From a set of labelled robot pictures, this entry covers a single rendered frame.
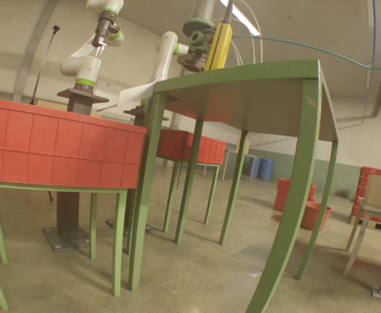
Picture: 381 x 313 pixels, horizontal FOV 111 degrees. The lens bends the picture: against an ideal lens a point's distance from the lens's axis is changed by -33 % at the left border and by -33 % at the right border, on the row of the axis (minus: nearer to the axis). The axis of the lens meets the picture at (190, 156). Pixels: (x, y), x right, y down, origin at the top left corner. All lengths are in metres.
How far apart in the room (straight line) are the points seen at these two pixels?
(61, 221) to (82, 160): 0.73
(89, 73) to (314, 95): 1.11
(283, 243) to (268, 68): 0.39
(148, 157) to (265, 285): 0.58
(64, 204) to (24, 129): 0.74
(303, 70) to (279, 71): 0.06
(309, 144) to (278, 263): 0.26
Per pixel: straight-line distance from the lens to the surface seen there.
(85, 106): 1.20
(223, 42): 0.99
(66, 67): 1.33
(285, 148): 9.41
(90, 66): 1.24
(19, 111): 0.61
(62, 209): 1.26
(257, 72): 0.50
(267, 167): 8.59
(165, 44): 1.50
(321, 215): 1.31
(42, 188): 0.65
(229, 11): 1.14
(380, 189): 1.63
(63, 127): 0.61
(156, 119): 0.76
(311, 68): 0.46
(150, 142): 0.75
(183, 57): 1.13
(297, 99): 0.64
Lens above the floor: 0.71
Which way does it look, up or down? 2 degrees down
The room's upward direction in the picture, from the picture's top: 10 degrees clockwise
